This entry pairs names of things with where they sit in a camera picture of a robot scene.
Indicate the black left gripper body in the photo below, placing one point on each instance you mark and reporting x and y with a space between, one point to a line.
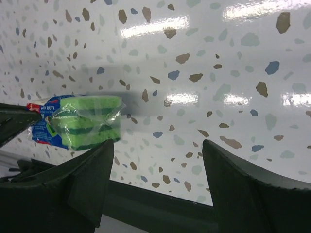
14 170

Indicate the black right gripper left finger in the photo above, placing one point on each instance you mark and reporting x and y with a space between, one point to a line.
67 198

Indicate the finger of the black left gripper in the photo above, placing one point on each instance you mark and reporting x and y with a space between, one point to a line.
14 119

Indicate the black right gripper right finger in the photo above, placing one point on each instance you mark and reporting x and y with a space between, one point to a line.
250 199

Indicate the green sponge pack red logo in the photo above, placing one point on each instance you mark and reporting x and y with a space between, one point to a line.
77 122

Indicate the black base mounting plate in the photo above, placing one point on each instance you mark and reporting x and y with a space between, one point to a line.
157 213

